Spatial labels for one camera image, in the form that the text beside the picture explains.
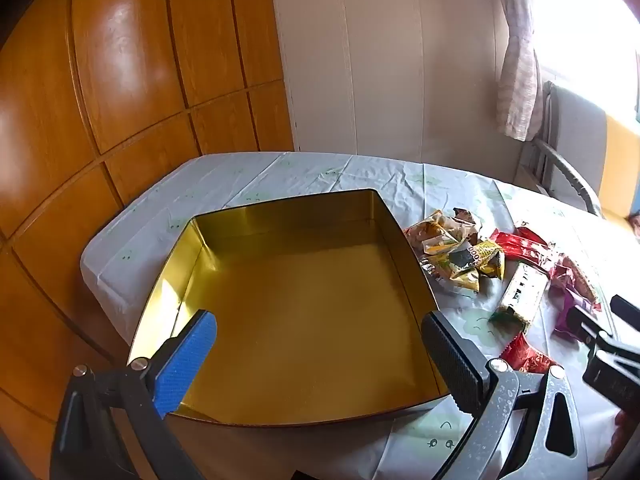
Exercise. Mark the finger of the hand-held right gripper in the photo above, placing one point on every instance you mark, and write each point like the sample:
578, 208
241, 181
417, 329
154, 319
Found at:
587, 325
625, 310

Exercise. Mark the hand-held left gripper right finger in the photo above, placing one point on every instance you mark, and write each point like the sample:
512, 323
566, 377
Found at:
450, 360

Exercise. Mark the green ended cereal bar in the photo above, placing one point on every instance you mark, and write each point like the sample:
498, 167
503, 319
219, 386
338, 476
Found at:
522, 292

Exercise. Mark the pink striped curtain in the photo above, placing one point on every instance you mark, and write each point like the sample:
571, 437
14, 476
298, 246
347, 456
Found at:
517, 60

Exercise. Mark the wooden wardrobe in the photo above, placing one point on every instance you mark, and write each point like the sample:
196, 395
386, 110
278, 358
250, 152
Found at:
125, 60

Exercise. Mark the grey yellow blue chair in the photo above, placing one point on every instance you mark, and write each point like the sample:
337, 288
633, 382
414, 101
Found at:
575, 130

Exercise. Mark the gold foil snack packet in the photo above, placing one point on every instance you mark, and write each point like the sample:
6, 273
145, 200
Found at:
457, 277

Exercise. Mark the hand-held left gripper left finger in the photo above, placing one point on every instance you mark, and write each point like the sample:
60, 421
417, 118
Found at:
185, 360

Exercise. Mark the small red snack packet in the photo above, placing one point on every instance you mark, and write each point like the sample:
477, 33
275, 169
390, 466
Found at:
520, 240
530, 259

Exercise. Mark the window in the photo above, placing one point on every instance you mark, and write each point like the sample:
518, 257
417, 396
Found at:
575, 10

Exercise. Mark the large red snack packet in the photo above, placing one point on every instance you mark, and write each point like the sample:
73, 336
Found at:
527, 357

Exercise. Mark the brown white snack packet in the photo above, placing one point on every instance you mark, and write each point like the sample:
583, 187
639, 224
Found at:
465, 220

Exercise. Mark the cream red snack packet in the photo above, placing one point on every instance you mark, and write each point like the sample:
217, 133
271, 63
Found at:
430, 230

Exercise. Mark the yellow black snack packet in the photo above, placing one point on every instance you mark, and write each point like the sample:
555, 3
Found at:
482, 257

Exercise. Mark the gold tin box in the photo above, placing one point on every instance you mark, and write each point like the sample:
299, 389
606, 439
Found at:
310, 310

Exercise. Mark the sesame bar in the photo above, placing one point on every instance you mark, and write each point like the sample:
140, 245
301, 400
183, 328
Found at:
584, 280

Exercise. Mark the purple snack packet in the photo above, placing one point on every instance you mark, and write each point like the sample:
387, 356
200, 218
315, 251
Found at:
564, 322

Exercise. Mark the person's right hand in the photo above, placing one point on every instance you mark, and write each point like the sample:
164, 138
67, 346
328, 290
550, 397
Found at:
625, 435

